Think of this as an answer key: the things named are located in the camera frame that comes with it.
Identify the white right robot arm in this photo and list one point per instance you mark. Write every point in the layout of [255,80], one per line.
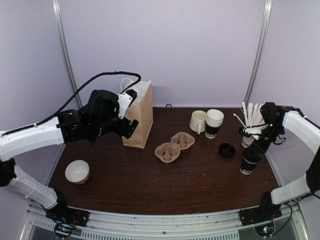
[279,118]

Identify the cardboard cup carrier tray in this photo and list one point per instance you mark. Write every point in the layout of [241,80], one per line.
[168,152]

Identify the aluminium frame post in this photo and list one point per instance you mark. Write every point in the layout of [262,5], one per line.
[63,43]
[264,30]

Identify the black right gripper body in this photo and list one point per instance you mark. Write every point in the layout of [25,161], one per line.
[264,146]

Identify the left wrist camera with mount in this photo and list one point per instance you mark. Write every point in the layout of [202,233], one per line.
[125,100]

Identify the stack of black paper cups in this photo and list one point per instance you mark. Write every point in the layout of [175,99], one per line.
[213,122]

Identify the left aluminium frame post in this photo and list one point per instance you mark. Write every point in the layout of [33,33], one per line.
[63,43]

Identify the wrapped white straws bundle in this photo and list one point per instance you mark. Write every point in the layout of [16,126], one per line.
[252,116]

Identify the black paper coffee cup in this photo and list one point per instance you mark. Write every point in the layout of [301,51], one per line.
[246,167]

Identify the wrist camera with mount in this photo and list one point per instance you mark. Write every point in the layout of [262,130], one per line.
[254,131]
[125,100]

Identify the black plastic cup lid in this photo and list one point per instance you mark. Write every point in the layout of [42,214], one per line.
[251,155]

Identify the cream ribbed ceramic mug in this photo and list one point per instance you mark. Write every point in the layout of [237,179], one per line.
[198,121]

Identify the white ceramic bowl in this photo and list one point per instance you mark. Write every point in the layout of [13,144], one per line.
[77,172]

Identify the right aluminium frame post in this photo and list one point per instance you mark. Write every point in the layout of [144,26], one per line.
[264,30]

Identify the aluminium front rail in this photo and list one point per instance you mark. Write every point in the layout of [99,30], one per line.
[223,225]

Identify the white cup holding straws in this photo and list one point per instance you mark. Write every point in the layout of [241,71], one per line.
[247,141]

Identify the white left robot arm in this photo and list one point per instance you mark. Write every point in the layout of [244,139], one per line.
[64,128]

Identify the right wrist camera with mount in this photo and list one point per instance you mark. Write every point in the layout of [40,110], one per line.
[254,131]

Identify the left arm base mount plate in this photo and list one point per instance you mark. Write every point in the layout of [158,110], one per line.
[70,216]

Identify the stack of black cup lids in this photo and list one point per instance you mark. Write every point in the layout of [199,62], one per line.
[227,150]

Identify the brown paper takeout bag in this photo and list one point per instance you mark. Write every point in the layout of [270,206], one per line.
[142,111]

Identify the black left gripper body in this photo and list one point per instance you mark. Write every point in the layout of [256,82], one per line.
[106,126]

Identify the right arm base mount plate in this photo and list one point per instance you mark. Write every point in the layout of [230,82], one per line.
[259,214]

